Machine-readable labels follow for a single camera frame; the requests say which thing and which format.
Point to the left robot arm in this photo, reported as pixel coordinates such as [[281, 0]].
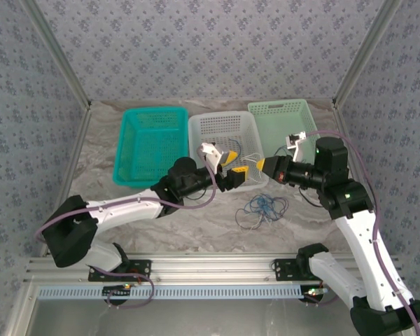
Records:
[[126, 208]]

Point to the teal plastic basket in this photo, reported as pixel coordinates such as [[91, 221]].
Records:
[[150, 147]]

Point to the white plastic basket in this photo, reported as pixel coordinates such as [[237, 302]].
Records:
[[224, 129]]

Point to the black adapter board with LED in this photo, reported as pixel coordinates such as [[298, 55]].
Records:
[[315, 293], [117, 290]]

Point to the light green plastic basket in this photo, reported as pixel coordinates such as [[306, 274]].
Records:
[[276, 122]]

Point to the aluminium corner post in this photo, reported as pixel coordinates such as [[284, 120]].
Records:
[[367, 52], [59, 52]]

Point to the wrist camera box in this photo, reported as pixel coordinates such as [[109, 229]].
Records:
[[210, 154], [295, 141]]

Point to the long aluminium base rail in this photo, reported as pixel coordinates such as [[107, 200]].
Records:
[[213, 269]]

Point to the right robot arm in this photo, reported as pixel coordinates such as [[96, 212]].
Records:
[[364, 252]]

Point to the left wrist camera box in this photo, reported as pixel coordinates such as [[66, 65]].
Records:
[[210, 154]]

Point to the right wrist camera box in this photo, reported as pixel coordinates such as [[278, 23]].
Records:
[[295, 141]]

